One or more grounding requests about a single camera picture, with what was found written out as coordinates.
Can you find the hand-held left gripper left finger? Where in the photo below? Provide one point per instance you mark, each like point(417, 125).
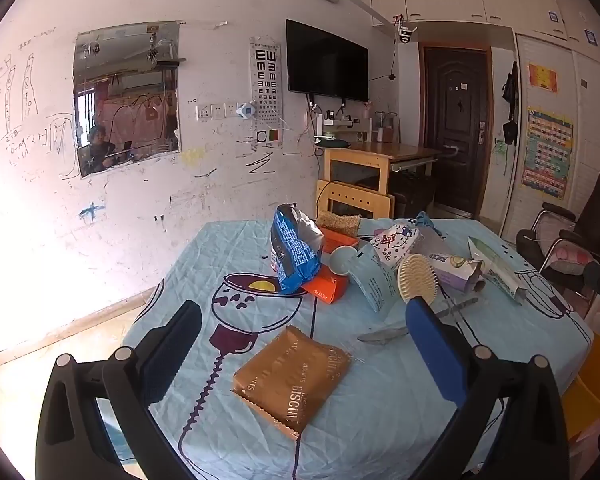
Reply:
point(170, 350)

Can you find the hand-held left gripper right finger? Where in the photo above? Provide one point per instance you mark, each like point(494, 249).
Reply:
point(435, 350)

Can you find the brown biscuit packet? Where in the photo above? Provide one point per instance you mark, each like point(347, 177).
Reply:
point(290, 380)

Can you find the beige loofah sponge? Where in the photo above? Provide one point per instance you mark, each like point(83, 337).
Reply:
point(337, 221)

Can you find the pink seat cushion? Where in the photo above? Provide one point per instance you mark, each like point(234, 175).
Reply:
point(572, 259)

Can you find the round beige bath brush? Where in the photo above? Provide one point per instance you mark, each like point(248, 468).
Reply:
point(416, 275)

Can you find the light blue printed tablecloth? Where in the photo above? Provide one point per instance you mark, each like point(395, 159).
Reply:
point(380, 410)

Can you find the purple and white carton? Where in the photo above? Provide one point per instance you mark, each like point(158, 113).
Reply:
point(450, 270)

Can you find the light blue paper packet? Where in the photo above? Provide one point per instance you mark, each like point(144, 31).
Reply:
point(375, 280)

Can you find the green and white packet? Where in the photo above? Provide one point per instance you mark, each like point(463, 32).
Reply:
point(495, 265)

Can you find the white cartoon printed pouch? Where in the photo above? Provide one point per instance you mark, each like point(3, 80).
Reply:
point(392, 245)

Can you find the small orange carton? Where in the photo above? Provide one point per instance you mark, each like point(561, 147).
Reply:
point(327, 287)

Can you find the white paper cup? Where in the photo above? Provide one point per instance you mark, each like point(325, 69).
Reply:
point(341, 260)

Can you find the blue knitted cloth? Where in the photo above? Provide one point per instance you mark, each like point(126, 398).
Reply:
point(424, 220)

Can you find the orange plastic scrub board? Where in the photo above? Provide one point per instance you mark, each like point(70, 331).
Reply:
point(337, 241)

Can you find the black stool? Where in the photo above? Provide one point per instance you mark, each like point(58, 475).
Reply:
point(410, 195)

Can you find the blue snack bag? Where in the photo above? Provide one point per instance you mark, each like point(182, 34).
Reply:
point(295, 250)

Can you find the white wardrobe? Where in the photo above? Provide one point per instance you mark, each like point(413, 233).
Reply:
point(595, 110)

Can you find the wooden desk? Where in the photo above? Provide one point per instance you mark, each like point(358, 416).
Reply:
point(375, 152)

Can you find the hanging black bags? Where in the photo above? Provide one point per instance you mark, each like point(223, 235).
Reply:
point(510, 90)

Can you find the dark brown door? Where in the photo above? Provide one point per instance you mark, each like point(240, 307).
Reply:
point(455, 125)

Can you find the dark green pouch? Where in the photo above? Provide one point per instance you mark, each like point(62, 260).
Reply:
point(332, 143)

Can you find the white cube plug adapter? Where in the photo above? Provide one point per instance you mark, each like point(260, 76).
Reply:
point(246, 110)

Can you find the eye chart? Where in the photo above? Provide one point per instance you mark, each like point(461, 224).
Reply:
point(266, 90)

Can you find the colourful grid wall poster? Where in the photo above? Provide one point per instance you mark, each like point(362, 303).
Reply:
point(547, 155)

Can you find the small orange wall poster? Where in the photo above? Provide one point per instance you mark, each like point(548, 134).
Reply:
point(542, 77)

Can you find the white wall socket panel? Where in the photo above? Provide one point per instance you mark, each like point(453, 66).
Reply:
point(215, 111)

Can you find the wall mirror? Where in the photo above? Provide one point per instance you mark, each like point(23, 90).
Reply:
point(125, 110)

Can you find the black wall television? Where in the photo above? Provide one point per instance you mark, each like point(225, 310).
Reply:
point(325, 60)

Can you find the white security camera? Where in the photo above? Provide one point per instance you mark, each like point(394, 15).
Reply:
point(405, 35)

